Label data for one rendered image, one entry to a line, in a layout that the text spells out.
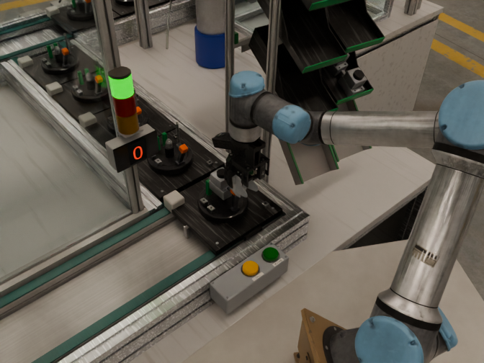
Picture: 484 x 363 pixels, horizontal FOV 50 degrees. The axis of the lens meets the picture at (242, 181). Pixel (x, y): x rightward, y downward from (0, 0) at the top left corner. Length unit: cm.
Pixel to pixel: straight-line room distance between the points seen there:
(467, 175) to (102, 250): 92
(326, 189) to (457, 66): 279
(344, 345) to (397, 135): 44
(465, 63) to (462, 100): 351
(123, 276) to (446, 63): 343
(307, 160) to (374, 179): 32
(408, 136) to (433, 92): 288
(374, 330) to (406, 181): 92
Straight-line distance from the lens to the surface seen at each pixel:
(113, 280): 141
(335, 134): 116
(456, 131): 92
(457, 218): 94
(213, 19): 219
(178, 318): 134
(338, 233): 159
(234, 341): 135
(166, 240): 147
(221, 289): 131
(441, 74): 422
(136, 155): 131
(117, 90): 120
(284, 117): 108
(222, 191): 140
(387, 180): 180
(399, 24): 279
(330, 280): 147
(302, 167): 154
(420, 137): 111
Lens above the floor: 202
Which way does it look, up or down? 43 degrees down
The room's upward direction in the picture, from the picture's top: 1 degrees clockwise
